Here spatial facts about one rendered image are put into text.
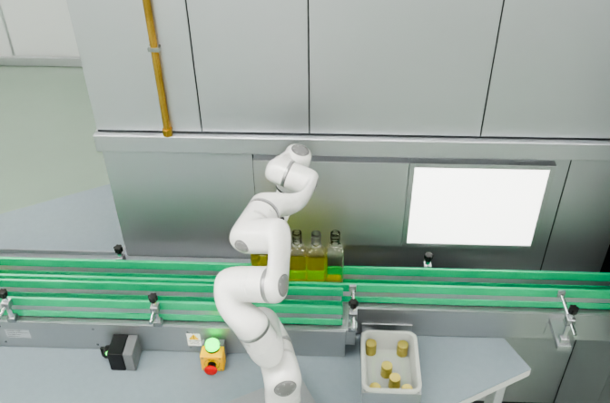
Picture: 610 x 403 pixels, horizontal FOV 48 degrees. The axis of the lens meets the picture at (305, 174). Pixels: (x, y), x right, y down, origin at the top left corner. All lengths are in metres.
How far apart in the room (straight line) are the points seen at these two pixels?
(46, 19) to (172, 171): 3.49
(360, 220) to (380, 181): 0.17
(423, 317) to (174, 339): 0.79
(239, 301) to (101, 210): 1.35
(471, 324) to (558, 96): 0.77
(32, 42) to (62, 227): 3.01
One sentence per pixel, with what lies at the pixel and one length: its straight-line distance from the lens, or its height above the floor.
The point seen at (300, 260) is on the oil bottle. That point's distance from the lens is 2.10.
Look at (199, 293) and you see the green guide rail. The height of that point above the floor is 0.93.
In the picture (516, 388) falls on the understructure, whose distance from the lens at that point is 2.96.
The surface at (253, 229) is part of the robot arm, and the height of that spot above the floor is 1.47.
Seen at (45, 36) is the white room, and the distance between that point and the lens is 5.61.
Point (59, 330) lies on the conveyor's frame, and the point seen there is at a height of 0.84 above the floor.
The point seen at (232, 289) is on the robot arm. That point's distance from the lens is 1.61.
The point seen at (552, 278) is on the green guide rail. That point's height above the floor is 0.94.
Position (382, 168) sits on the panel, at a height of 1.30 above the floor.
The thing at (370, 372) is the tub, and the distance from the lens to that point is 2.19.
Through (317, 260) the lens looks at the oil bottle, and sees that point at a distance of 2.10.
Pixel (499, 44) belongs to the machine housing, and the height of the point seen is 1.70.
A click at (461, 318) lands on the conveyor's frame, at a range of 2.27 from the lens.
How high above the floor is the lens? 2.53
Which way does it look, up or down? 38 degrees down
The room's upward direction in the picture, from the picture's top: 1 degrees counter-clockwise
